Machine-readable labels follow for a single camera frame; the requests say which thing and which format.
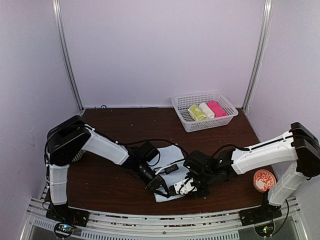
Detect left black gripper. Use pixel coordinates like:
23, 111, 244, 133
135, 160, 171, 198

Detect light blue towel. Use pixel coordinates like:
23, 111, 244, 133
149, 145, 189, 203

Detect green patterned towel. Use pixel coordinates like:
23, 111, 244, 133
187, 105, 208, 122

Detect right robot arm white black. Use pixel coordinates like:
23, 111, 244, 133
175, 122, 320, 221

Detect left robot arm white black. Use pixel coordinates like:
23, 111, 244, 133
44, 115, 170, 222

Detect red patterned bowl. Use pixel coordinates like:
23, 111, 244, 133
253, 169, 277, 193

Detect white plastic basket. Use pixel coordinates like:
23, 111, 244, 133
171, 92, 239, 133

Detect rolled pink towel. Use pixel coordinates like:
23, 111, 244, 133
207, 100, 227, 118

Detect rolled white towel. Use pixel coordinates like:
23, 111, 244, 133
198, 102, 215, 119

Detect striped ceramic mug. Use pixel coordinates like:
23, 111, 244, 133
72, 149, 86, 163

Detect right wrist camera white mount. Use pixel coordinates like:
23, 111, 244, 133
168, 178, 198, 196

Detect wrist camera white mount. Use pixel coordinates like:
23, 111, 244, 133
153, 163, 179, 175
168, 178, 198, 196

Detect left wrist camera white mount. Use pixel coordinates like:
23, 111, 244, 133
153, 163, 179, 175

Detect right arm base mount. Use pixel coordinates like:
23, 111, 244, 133
239, 198, 282, 226

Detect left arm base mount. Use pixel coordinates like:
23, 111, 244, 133
45, 203, 90, 227

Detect right aluminium frame post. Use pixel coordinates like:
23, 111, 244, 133
242, 0, 273, 113

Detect aluminium frame post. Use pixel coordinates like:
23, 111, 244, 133
242, 0, 273, 113
52, 0, 84, 112

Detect left aluminium frame post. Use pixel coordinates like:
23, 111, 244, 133
52, 0, 84, 112

